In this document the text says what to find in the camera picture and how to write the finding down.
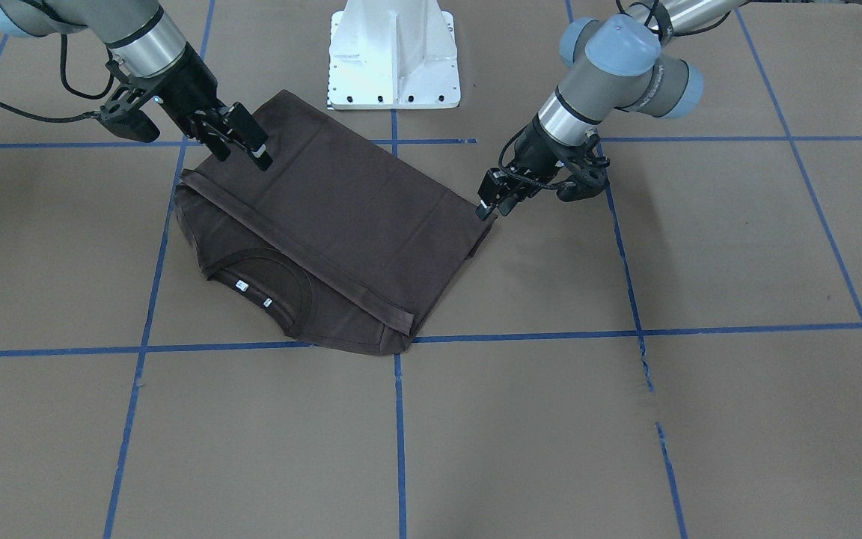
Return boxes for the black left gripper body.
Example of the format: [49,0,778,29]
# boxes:
[503,123,574,193]

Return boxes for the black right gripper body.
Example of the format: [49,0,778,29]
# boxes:
[150,43,232,143]

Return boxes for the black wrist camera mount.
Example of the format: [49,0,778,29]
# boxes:
[555,133,611,202]
[98,59,160,143]

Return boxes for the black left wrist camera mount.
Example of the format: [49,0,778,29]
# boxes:
[555,133,611,202]

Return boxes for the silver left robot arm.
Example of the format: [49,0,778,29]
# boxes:
[476,1,742,221]

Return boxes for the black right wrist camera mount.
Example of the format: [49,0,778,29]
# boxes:
[98,59,160,143]

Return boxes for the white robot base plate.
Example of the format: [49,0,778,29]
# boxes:
[326,1,462,110]

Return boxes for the dark brown t-shirt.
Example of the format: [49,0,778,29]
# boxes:
[174,90,493,357]

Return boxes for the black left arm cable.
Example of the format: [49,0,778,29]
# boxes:
[618,0,739,40]

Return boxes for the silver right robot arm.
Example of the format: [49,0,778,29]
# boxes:
[0,1,272,170]

